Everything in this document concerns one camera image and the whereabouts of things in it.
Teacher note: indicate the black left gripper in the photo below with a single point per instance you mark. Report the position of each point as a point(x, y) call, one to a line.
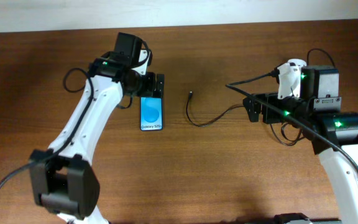
point(148, 88)

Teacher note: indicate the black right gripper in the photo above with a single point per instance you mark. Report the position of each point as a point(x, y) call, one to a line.
point(253, 112)

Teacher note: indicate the blue Galaxy smartphone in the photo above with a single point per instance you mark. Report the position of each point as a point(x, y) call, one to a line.
point(151, 114)

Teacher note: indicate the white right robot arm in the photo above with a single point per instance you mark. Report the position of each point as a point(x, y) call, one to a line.
point(333, 134)

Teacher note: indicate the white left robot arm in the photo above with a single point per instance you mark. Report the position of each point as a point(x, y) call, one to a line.
point(63, 181)

